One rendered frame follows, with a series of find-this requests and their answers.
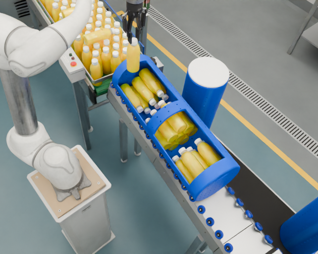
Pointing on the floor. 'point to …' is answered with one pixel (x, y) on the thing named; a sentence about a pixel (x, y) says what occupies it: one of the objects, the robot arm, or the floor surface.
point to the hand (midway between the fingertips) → (133, 36)
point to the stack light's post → (144, 34)
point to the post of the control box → (81, 114)
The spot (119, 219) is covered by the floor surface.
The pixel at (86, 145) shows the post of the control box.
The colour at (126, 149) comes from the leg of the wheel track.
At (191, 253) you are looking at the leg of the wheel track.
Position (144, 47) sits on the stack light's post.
